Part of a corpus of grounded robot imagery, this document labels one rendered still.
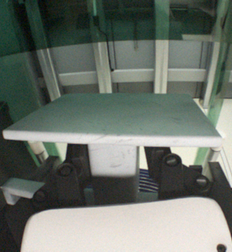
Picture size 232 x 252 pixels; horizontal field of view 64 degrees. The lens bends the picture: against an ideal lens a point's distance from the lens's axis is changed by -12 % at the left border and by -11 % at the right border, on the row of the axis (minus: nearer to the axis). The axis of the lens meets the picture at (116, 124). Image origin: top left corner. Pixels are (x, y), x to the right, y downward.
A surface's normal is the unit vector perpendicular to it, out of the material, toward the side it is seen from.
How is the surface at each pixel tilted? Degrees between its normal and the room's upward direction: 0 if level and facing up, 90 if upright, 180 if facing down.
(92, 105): 23
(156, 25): 90
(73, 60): 90
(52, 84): 90
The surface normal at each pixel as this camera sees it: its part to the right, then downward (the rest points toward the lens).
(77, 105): -0.04, -0.94
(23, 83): -0.05, 0.68
